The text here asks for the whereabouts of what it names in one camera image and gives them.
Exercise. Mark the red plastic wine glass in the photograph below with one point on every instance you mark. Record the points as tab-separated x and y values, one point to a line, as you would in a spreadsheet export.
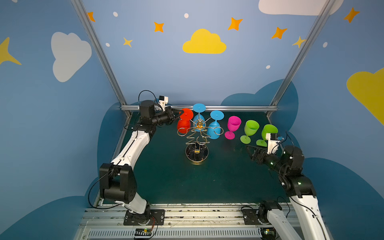
184	125

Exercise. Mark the left green circuit board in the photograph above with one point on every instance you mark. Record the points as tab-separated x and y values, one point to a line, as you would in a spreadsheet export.
143	233

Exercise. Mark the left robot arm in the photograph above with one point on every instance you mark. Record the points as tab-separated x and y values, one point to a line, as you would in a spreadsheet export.
117	179

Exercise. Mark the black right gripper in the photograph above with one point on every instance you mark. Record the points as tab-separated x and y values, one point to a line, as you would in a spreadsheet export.
259	154

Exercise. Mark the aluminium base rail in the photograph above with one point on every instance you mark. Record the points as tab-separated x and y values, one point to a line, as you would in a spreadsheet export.
181	222

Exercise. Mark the blue wine glass left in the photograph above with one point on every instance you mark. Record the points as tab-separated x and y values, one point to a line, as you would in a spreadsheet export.
199	109

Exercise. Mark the right green circuit board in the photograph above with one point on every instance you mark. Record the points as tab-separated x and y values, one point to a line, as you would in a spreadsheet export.
268	234

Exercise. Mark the aluminium frame back rail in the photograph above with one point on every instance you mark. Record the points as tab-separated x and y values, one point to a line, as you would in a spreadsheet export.
219	108

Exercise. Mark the aluminium frame post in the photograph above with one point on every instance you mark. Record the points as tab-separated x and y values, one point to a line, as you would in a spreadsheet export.
88	26
299	59

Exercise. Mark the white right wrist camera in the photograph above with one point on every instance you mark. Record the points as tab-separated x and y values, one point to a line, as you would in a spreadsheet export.
273	141

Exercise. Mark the blue wine glass right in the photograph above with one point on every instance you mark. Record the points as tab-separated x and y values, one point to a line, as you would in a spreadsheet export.
214	129

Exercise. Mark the aluminium frame left post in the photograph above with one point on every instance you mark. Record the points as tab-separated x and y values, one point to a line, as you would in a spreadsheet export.
88	26

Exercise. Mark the aluminium frame right post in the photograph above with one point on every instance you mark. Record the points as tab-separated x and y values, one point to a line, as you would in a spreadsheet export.
299	59

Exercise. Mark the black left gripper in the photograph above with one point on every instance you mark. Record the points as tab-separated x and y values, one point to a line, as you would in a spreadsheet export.
171	113

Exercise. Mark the green circuit board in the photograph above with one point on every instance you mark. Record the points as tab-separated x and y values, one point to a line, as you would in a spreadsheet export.
268	234
143	233

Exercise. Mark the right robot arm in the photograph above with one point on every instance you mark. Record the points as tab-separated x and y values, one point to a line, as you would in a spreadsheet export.
299	190

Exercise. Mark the magenta plastic wine glass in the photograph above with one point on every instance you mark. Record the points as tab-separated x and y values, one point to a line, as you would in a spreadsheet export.
233	125

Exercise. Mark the blue wine glass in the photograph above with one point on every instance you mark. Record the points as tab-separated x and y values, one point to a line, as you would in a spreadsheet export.
214	129
199	109

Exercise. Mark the gold wire glass rack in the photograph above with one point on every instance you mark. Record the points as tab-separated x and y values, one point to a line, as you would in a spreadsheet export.
197	150

